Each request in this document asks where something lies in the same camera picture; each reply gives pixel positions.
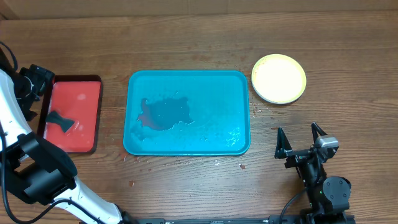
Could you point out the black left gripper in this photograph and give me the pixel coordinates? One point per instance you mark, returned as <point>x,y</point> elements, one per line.
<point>41,76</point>

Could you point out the yellow-green plate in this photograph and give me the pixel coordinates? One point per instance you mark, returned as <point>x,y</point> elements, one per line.
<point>278,79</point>

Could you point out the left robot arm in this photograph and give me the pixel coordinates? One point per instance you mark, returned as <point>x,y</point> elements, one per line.
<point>32,168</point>

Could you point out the red water basin tray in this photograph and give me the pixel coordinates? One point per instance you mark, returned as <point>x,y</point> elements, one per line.
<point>76,97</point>

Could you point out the pink green sponge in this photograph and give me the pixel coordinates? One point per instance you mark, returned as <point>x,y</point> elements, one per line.
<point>55,118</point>

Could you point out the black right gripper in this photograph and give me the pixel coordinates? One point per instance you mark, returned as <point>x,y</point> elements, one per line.
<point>285,150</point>

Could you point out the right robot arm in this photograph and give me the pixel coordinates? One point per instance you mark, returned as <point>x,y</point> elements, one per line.
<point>328,196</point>

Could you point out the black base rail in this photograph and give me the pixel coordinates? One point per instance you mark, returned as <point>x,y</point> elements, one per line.
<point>273,219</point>

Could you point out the blue plastic tray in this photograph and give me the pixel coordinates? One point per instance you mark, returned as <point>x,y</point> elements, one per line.
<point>187,113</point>

